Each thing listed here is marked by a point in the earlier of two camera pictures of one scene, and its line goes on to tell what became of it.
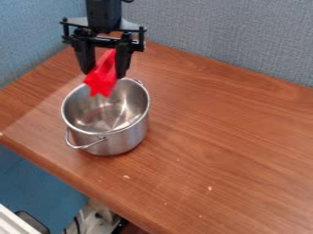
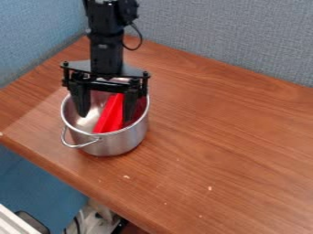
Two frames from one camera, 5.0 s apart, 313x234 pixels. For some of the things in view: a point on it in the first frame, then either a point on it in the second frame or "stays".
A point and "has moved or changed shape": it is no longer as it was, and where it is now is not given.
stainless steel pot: [107, 125] stays
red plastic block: [102, 79] has moved or changed shape
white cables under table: [94, 219] stays
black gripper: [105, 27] -> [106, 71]
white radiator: [20, 222] stays
